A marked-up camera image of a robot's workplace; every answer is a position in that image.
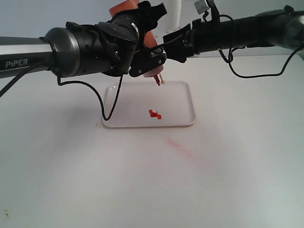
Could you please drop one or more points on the white rectangular plastic tray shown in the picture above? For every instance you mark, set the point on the white rectangular plastic tray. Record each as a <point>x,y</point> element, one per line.
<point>130,102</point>

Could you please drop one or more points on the red sauce blob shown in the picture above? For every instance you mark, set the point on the red sauce blob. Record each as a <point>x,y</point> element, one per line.
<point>155,114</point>

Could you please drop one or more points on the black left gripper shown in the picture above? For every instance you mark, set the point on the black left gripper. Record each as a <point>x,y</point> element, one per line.
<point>126,32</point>

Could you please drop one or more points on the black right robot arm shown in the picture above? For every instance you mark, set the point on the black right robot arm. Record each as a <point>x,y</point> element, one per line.
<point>282,28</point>

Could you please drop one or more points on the orange sauce squeeze bottle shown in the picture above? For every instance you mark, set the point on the orange sauce squeeze bottle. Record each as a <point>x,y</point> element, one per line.
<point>149,39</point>

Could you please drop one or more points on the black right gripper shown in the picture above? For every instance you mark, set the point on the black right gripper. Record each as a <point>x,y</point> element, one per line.
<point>180,44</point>

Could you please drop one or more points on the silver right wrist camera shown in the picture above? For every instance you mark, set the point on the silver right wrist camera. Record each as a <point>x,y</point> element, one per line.
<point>202,6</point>

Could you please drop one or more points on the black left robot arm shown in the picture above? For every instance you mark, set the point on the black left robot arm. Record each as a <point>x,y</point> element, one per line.
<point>108,47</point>

